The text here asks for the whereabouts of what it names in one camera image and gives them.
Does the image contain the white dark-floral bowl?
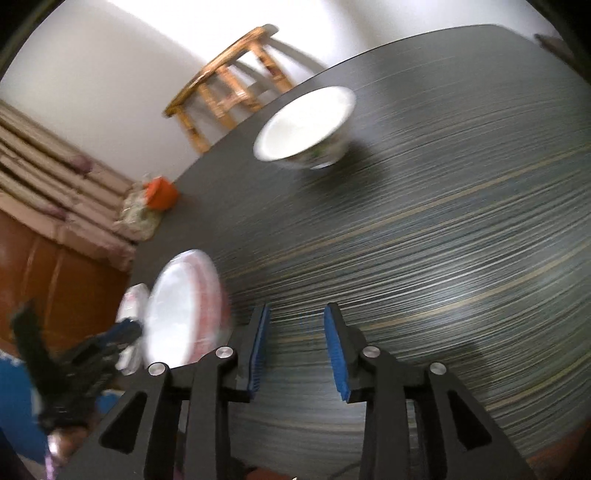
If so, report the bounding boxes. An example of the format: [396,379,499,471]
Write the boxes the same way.
[253,86,357,170]

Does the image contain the wooden chair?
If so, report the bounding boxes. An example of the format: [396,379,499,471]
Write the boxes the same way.
[164,25,296,155]

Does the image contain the brown wooden wardrobe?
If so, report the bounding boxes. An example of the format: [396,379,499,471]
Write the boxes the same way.
[0,208,132,356]

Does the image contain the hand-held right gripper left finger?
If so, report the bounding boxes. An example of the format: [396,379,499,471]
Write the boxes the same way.
[60,304,271,480]

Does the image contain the pink floral bowl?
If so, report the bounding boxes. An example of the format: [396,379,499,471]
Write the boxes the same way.
[144,249,234,370]

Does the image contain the orange cup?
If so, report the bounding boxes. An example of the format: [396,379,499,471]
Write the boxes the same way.
[144,176,179,210]

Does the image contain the floral ceramic teapot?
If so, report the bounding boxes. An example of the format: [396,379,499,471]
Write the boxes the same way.
[115,178,162,241]

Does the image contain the dark wooden side cabinet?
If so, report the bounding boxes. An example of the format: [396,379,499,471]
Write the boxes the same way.
[534,33,574,61]

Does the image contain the beige patterned curtain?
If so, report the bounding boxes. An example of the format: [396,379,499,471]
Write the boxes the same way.
[0,99,139,273]

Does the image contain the small white pink-peony plate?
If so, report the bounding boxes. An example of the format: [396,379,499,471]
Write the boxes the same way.
[115,284,149,374]

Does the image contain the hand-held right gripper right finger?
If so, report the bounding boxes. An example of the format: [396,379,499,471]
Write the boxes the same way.
[323,302,539,480]

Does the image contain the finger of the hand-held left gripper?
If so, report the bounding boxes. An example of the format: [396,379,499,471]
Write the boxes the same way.
[83,318,144,348]
[69,342,134,372]

